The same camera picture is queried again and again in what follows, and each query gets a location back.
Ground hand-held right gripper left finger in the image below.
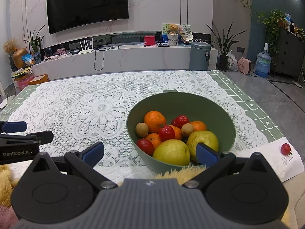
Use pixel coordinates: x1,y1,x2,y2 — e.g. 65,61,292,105
30,141,118,189

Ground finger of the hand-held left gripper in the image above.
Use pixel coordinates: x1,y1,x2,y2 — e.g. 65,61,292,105
0,121,27,133
0,131,54,146

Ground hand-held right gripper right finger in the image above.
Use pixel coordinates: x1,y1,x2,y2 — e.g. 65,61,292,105
184,143,278,189

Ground yellow-green pear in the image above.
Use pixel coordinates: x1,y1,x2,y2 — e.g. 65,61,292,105
186,130,219,163

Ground brown longan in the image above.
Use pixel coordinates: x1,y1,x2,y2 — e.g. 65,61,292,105
181,123,194,137
135,122,149,137

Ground red-green mango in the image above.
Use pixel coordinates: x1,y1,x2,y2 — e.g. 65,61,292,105
152,139,190,166

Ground green colander bowl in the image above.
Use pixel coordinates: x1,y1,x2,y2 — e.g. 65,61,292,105
126,89,236,172

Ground yellow fluffy rug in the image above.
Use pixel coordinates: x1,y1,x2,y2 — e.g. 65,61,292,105
0,164,208,208

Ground pink box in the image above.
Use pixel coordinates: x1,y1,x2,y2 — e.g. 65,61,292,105
15,75,35,90

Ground white lace tablecloth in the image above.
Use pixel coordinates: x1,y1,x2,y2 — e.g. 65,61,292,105
7,70,270,184

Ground orange cardboard box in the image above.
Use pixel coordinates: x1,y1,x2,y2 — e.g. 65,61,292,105
28,74,49,85

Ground white paper sheet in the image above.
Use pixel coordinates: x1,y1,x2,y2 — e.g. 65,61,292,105
236,137,301,184

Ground green checked table mat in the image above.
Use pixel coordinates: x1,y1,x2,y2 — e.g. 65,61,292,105
0,70,285,144

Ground pink fluffy rug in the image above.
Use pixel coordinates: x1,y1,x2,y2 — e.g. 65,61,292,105
0,205,18,229

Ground gold vase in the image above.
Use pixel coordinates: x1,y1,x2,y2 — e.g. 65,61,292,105
12,48,28,69

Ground blue snack bag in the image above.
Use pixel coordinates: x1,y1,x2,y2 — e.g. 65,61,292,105
22,54,36,66

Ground dried yellow flowers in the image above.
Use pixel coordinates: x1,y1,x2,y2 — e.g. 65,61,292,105
3,39,18,55

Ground green plant in glass vase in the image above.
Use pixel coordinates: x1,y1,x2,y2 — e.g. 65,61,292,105
23,24,46,64

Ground long-leaf plant in black pot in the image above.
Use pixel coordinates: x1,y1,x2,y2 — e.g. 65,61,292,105
206,22,247,72

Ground white router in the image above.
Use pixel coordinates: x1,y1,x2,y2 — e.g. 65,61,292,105
79,38,94,54

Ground white plastic bag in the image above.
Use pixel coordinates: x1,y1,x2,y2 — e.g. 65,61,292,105
227,51,239,71

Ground pink heater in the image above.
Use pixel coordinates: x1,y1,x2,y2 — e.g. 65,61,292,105
238,57,252,75

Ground grey trash bin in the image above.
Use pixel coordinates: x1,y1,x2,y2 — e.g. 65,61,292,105
189,42,212,71

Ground blue water bottle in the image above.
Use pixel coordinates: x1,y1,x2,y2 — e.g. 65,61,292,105
254,43,272,78

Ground white marble television console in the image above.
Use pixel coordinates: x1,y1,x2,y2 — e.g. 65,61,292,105
31,43,218,80

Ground white pot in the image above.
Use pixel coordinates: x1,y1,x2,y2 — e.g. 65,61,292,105
167,33,179,46

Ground printed round fan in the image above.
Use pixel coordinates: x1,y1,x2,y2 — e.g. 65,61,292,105
179,24,194,44

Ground dark grey cabinet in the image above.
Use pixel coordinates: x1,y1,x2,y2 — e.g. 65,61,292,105
272,27,305,78

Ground green ivy plant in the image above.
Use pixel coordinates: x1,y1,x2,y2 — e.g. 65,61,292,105
257,10,286,65

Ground black power cable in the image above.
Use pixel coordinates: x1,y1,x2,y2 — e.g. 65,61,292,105
94,43,122,71

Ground black wall television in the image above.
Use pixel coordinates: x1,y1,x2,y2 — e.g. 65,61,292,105
46,0,129,35

